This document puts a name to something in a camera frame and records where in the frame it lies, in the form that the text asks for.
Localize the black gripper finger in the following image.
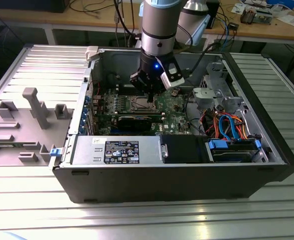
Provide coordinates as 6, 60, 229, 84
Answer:
151, 86, 168, 104
129, 70, 152, 104

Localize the silver CPU chip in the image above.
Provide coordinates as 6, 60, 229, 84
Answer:
134, 98, 149, 109

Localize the black RAM slot bank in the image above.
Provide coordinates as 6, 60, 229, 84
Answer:
100, 109, 165, 118
117, 85, 147, 96

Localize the CPU socket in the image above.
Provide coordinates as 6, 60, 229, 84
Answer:
126, 94, 162, 113

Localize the green motherboard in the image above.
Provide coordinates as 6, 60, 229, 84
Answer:
90, 84, 205, 137

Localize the black graphics card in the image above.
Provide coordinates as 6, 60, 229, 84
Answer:
116, 114, 153, 131

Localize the grey metal drive cage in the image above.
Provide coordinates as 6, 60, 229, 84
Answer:
192, 61, 249, 112

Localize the white paper sign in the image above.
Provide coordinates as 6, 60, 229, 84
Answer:
203, 37, 215, 52

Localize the hard disk in blue carrier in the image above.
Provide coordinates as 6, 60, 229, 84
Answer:
204, 138, 262, 163

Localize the wooden desk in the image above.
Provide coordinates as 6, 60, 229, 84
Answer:
0, 0, 294, 46

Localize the grey power supply unit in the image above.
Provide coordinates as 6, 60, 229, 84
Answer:
71, 135, 164, 166

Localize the black desktop tower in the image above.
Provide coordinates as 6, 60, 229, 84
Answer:
208, 0, 220, 30

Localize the black open PC case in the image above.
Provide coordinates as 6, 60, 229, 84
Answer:
52, 46, 294, 205

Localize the metal heat sink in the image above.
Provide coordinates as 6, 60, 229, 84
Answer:
240, 7, 257, 25

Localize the grey metal part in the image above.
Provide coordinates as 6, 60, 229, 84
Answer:
255, 8, 274, 25

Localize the grey parts rack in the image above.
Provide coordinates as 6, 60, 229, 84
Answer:
0, 87, 75, 167

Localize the black equipment box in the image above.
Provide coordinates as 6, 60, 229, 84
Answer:
0, 0, 67, 13

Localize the blue box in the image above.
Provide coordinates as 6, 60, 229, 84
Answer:
266, 0, 294, 8

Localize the white paper sheet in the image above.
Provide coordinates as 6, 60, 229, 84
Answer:
276, 13, 294, 26

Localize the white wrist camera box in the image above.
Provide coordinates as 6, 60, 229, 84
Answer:
160, 62, 185, 90

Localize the black internal cable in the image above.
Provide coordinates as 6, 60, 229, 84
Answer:
185, 96, 205, 135

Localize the black camera cable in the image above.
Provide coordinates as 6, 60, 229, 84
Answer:
185, 41, 220, 78

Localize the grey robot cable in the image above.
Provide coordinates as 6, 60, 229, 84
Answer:
113, 0, 137, 48

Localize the blue wire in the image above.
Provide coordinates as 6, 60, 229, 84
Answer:
218, 112, 240, 143

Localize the blue desk cable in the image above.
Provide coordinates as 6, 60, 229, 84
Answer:
224, 24, 232, 48

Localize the orange wire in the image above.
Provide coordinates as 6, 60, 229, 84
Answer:
211, 113, 250, 140

